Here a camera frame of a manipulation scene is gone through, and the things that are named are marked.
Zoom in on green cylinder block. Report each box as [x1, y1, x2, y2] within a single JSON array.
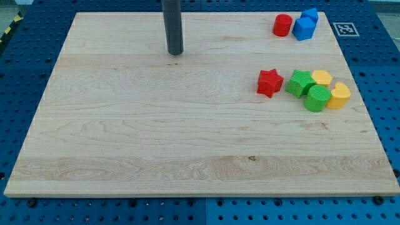
[[304, 85, 331, 113]]

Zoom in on black bolt left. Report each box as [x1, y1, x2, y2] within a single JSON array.
[[26, 198, 38, 208]]

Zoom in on green star block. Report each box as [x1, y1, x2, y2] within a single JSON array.
[[286, 69, 316, 99]]

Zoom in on black bolt right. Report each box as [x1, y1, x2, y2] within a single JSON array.
[[372, 196, 385, 206]]

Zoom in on blue cube block front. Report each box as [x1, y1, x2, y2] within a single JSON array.
[[292, 17, 316, 41]]

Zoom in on wooden board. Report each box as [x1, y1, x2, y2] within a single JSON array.
[[4, 12, 399, 198]]

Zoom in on blue block rear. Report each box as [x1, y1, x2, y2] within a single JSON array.
[[301, 7, 319, 23]]

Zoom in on red cylinder block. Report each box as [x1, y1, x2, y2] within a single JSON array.
[[272, 14, 293, 37]]

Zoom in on yellow pentagon block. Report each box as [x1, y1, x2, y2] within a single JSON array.
[[311, 70, 333, 88]]

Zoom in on red star block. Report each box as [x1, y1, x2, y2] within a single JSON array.
[[256, 69, 284, 98]]

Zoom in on yellow heart block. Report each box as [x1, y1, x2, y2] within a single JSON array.
[[326, 82, 351, 109]]

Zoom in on white fiducial marker tag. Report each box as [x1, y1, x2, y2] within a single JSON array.
[[333, 22, 359, 37]]

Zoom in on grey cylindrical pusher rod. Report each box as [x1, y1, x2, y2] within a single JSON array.
[[161, 0, 184, 56]]

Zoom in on black bolt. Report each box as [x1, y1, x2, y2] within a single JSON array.
[[372, 196, 385, 206], [26, 198, 38, 208]]

